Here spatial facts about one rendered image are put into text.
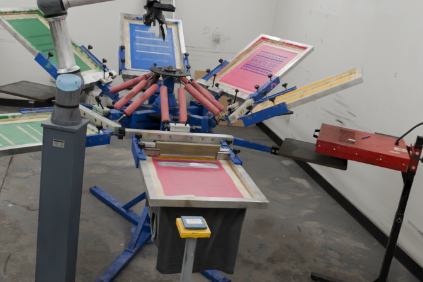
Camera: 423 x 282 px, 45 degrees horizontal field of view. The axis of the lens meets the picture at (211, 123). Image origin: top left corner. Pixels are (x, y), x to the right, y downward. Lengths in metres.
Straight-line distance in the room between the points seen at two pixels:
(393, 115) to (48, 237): 3.03
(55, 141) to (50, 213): 0.40
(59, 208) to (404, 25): 3.21
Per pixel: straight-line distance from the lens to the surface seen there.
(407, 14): 4.66
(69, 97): 2.56
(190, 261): 2.33
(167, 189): 2.56
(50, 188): 2.71
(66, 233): 2.79
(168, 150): 2.91
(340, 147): 3.31
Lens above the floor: 2.00
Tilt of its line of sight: 16 degrees down
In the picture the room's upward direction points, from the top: 9 degrees clockwise
